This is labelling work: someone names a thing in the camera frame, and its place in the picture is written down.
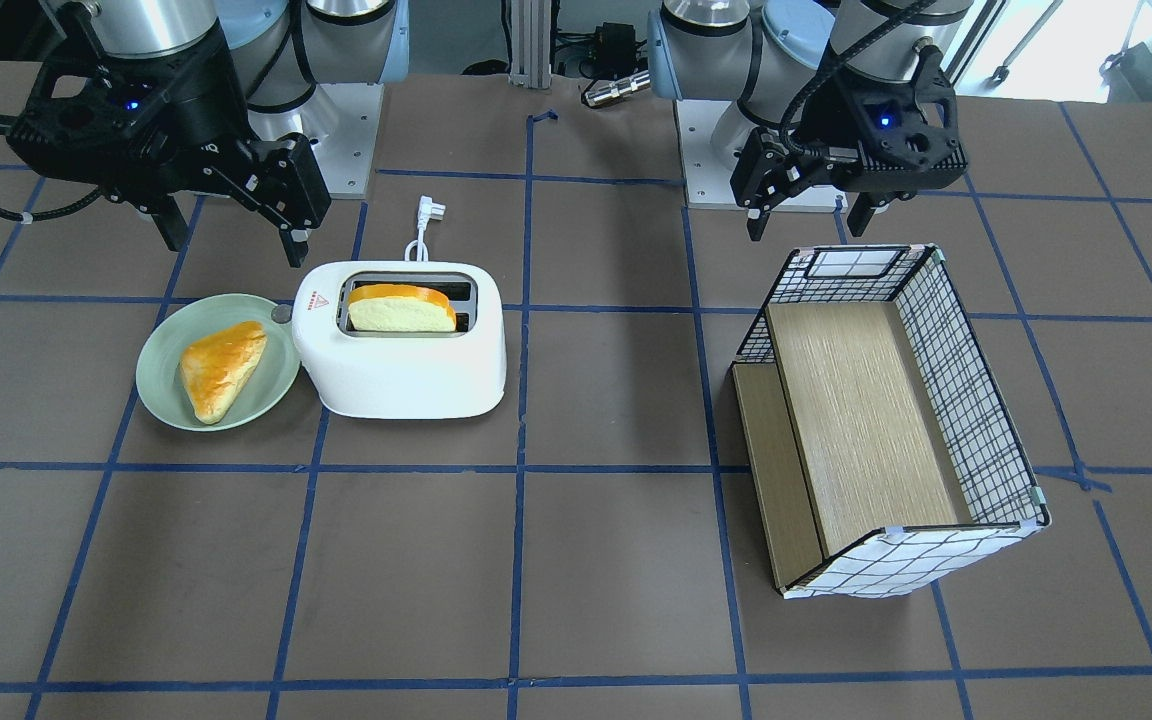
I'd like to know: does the silver metal cylinder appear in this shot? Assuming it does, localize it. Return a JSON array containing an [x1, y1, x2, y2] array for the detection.
[[579, 70, 652, 109]]

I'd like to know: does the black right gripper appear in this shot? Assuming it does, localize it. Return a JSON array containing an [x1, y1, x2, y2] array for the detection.
[[6, 44, 332, 268]]

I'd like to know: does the triangular golden bread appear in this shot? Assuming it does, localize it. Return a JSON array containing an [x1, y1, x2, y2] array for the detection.
[[179, 320, 268, 425]]

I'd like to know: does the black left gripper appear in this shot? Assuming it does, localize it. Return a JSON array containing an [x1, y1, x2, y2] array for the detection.
[[730, 46, 968, 242]]

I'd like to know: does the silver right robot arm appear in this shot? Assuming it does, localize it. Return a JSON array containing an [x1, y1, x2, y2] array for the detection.
[[6, 1, 411, 266]]

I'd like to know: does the aluminium frame post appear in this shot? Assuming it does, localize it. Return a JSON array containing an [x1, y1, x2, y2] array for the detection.
[[506, 0, 554, 91]]

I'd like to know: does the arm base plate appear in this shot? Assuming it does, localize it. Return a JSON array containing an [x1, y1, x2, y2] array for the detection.
[[236, 82, 385, 200], [673, 98, 849, 214]]

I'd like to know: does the green plate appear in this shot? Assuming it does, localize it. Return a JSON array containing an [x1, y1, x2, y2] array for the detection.
[[136, 293, 300, 430]]

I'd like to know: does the bread slice in toaster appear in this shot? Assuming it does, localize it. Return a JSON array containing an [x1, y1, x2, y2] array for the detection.
[[346, 283, 457, 332]]

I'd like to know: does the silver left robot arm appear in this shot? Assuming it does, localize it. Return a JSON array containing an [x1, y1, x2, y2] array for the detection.
[[647, 1, 970, 241]]

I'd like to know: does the grid pattern storage basket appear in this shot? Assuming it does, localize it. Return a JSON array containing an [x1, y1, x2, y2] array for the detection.
[[730, 243, 1052, 600]]

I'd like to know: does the white toaster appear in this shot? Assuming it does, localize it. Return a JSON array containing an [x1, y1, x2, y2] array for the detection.
[[291, 262, 507, 420]]

